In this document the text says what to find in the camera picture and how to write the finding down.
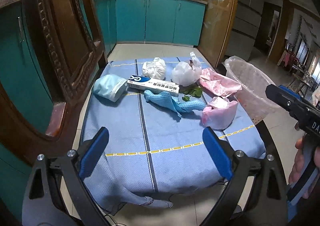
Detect person's right hand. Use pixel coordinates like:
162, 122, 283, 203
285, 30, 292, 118
289, 136, 319, 199

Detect green leafy vegetable sprig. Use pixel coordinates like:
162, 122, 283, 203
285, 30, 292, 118
182, 86, 202, 102

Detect light blue face mask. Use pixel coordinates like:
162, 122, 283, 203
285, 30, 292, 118
92, 74, 127, 102

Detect pink white bundle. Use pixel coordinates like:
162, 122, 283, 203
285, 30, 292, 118
201, 96, 238, 130

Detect grey refrigerator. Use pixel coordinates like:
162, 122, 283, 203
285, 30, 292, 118
226, 0, 264, 61

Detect blue cloth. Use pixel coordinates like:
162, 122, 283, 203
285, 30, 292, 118
144, 90, 206, 117

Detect white lined trash basket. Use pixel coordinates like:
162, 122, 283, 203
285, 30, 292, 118
224, 56, 280, 125

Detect carved dark wooden chair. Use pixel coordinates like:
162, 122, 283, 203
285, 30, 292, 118
1, 0, 106, 165

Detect wooden framed glass door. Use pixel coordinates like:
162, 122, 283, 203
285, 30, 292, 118
197, 0, 238, 67

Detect white blue toothpaste box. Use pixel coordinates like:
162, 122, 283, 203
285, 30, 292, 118
127, 75, 180, 97

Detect pink printed plastic bag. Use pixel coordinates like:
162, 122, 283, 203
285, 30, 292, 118
199, 68, 242, 98

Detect white plastic bag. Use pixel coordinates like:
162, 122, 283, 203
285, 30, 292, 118
171, 52, 202, 87

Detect crumpled white paper ball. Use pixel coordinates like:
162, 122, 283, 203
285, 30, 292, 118
142, 57, 166, 80

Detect blue checked tablecloth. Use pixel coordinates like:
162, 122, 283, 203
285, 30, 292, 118
78, 57, 266, 216

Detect teal kitchen cabinets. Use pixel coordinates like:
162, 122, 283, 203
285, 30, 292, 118
1, 0, 205, 219

